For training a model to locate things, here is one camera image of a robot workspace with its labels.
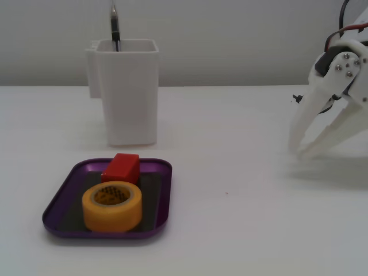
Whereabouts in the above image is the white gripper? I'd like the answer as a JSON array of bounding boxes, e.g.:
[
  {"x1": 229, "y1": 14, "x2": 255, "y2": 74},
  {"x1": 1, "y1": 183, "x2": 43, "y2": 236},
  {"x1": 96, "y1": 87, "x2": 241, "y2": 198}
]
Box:
[{"x1": 288, "y1": 39, "x2": 368, "y2": 160}]

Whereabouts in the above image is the red cube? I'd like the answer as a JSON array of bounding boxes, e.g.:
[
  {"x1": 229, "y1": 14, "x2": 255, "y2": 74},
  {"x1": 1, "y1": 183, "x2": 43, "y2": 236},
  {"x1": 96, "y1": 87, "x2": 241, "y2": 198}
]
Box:
[{"x1": 101, "y1": 152, "x2": 141, "y2": 185}]

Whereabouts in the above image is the white plastic pen holder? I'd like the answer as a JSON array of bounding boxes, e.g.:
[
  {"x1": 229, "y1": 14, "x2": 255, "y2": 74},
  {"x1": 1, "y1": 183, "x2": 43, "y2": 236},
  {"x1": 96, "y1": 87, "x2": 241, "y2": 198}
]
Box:
[{"x1": 85, "y1": 39, "x2": 160, "y2": 148}]

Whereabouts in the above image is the black pen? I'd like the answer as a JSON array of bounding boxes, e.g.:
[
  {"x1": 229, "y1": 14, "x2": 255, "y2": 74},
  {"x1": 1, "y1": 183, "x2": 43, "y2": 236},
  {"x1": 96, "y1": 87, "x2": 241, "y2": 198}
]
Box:
[{"x1": 110, "y1": 0, "x2": 122, "y2": 53}]

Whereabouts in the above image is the yellow masking tape roll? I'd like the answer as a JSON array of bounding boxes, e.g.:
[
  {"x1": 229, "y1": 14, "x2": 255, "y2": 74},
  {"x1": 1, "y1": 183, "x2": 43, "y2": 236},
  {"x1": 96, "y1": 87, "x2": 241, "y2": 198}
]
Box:
[{"x1": 81, "y1": 181, "x2": 143, "y2": 233}]

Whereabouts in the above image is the purple metal tray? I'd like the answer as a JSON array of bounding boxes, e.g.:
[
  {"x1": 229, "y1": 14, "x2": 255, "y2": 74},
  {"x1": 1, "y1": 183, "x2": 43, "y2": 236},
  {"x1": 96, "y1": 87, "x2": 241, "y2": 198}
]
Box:
[{"x1": 42, "y1": 158, "x2": 173, "y2": 240}]

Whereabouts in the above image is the black cable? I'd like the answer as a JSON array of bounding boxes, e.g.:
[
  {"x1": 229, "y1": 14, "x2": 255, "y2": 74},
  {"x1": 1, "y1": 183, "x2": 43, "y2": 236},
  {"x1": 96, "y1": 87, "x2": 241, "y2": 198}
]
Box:
[{"x1": 339, "y1": 0, "x2": 351, "y2": 37}]

